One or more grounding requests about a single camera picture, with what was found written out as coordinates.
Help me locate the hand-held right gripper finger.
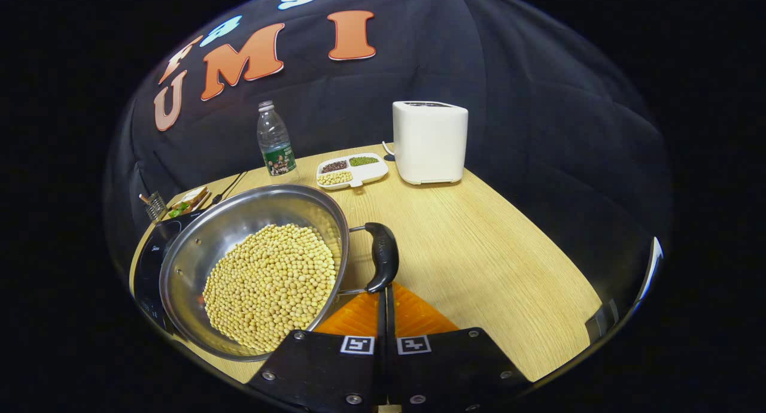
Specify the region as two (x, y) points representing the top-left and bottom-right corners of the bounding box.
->
(248, 284), (387, 411)
(387, 281), (533, 411)

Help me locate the steel pot with soybeans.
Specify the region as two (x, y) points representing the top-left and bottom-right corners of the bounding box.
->
(159, 184), (400, 363)

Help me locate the black induction cooktop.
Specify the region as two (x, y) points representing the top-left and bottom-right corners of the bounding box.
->
(133, 209), (207, 336)

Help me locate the white divided bean dish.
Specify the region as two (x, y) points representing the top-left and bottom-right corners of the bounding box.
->
(315, 153), (390, 191)

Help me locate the white toaster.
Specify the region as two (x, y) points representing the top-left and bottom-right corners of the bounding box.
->
(392, 101), (469, 186)

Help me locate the clear plastic water bottle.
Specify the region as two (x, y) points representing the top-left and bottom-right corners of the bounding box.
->
(257, 100), (297, 177)

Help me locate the sandwich on white plate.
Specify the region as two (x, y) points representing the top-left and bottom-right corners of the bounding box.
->
(168, 186), (211, 218)

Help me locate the black power cable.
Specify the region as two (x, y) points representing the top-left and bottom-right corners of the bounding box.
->
(209, 171), (249, 205)

